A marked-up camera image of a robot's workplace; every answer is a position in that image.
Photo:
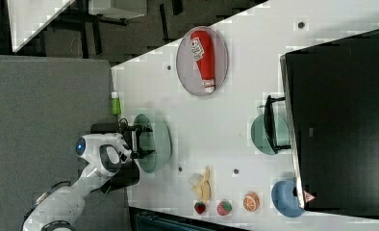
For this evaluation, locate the mint green plastic strainer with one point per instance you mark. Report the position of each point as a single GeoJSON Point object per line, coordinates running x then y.
{"type": "Point", "coordinates": [155, 145]}

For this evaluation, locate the plush peeled banana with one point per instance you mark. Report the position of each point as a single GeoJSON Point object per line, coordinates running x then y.
{"type": "Point", "coordinates": [201, 186]}

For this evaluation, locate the red plush strawberry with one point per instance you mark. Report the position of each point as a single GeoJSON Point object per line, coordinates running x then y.
{"type": "Point", "coordinates": [199, 208]}

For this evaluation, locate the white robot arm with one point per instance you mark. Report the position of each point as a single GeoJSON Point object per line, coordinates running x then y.
{"type": "Point", "coordinates": [111, 166]}

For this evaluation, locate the red plush ketchup bottle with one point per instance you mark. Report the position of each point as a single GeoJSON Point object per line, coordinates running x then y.
{"type": "Point", "coordinates": [203, 51]}

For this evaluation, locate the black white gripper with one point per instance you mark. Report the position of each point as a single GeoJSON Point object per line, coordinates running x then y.
{"type": "Point", "coordinates": [129, 133]}

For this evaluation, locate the blue cup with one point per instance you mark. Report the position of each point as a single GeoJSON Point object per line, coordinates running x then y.
{"type": "Point", "coordinates": [284, 199]}

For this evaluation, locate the plush orange half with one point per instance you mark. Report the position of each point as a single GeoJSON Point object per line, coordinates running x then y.
{"type": "Point", "coordinates": [251, 202]}

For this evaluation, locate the green bottle white cap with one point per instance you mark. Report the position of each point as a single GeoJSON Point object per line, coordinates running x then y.
{"type": "Point", "coordinates": [115, 103]}

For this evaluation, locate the black toaster oven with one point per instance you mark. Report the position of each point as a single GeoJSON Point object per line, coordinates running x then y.
{"type": "Point", "coordinates": [331, 93]}

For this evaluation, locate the grey round plate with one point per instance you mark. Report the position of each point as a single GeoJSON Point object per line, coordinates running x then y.
{"type": "Point", "coordinates": [187, 69]}

